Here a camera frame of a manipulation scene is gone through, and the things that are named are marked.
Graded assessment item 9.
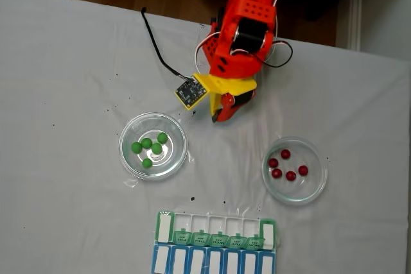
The clear glass dish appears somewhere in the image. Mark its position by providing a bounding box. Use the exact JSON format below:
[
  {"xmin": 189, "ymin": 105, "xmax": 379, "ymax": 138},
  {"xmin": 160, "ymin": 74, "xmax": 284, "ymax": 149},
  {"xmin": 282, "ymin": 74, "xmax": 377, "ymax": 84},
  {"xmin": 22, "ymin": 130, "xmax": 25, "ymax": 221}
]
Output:
[
  {"xmin": 261, "ymin": 136, "xmax": 329, "ymax": 206},
  {"xmin": 118, "ymin": 112, "xmax": 189, "ymax": 182}
]

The green blue weekly pill organizer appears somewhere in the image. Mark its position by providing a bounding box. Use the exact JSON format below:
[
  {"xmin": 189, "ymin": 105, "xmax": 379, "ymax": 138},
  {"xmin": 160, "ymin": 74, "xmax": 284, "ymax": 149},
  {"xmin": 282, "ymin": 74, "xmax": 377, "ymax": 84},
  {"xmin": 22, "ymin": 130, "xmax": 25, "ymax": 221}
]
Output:
[{"xmin": 150, "ymin": 210, "xmax": 282, "ymax": 274}]

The white door trim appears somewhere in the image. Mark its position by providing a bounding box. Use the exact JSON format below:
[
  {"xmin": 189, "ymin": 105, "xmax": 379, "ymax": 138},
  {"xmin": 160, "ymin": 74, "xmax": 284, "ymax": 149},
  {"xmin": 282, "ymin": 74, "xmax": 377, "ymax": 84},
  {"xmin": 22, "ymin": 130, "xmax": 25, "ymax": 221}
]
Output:
[{"xmin": 348, "ymin": 0, "xmax": 363, "ymax": 52}]

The white tablecloth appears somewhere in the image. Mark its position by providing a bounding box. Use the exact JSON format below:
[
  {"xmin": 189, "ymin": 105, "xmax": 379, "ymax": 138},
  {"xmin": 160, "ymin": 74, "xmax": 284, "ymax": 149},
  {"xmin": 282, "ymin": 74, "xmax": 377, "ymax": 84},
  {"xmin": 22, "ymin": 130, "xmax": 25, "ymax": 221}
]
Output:
[{"xmin": 0, "ymin": 0, "xmax": 411, "ymax": 274}]

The camera board in yellow mount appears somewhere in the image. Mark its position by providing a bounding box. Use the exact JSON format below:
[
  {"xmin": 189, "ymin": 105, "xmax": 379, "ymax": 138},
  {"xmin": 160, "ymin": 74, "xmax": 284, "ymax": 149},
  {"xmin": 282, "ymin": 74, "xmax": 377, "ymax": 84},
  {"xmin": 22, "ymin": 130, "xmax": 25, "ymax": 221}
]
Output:
[{"xmin": 174, "ymin": 73, "xmax": 211, "ymax": 110}]

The white servo wire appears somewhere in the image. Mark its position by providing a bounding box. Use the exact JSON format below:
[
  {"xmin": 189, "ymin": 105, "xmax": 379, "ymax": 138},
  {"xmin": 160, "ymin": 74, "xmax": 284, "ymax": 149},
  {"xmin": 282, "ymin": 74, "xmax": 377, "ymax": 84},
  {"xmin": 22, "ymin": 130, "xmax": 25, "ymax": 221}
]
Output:
[{"xmin": 195, "ymin": 31, "xmax": 225, "ymax": 74}]

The black red servo wire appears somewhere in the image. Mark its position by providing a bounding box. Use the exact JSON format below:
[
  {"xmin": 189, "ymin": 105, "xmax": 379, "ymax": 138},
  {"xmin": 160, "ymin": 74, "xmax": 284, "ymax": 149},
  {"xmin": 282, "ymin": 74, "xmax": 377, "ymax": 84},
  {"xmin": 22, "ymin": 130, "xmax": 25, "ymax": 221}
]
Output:
[{"xmin": 256, "ymin": 39, "xmax": 293, "ymax": 69}]

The black camera cable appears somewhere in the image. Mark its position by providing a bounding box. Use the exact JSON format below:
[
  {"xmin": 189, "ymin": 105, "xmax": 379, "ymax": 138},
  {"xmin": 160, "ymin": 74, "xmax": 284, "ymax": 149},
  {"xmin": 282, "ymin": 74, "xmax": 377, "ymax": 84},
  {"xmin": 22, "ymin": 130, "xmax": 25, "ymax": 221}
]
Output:
[{"xmin": 140, "ymin": 6, "xmax": 195, "ymax": 81}]

